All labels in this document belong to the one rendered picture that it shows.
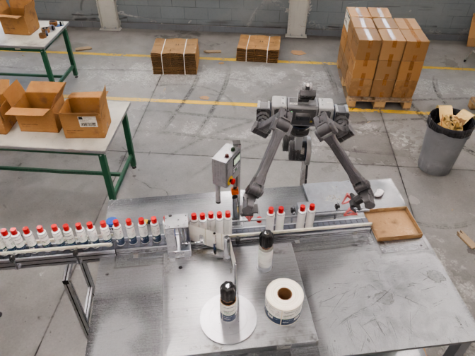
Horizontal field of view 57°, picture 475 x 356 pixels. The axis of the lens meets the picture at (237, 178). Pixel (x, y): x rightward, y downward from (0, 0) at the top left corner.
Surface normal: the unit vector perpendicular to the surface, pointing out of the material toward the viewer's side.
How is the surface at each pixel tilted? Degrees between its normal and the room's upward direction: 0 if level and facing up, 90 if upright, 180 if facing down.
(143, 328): 0
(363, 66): 87
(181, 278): 0
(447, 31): 90
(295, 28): 90
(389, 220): 0
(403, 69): 90
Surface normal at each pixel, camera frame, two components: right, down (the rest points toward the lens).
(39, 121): -0.05, 0.65
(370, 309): 0.00, -0.76
